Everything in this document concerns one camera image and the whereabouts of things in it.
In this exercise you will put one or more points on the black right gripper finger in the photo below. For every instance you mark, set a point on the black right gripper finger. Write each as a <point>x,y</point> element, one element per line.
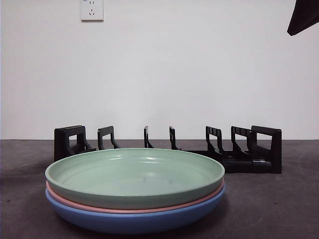
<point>302,15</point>

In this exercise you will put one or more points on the green plate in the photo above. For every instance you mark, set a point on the green plate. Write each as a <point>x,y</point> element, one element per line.
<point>124,174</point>

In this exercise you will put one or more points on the blue plate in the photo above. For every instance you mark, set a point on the blue plate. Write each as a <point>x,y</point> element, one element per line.
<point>124,221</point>

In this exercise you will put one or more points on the pink plate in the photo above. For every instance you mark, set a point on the pink plate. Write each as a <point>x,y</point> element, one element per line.
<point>74,202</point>

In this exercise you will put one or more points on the black dish rack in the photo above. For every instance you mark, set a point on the black dish rack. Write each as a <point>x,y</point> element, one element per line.
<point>249,165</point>

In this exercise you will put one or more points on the white wall socket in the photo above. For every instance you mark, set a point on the white wall socket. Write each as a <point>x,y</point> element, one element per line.
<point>91,11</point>

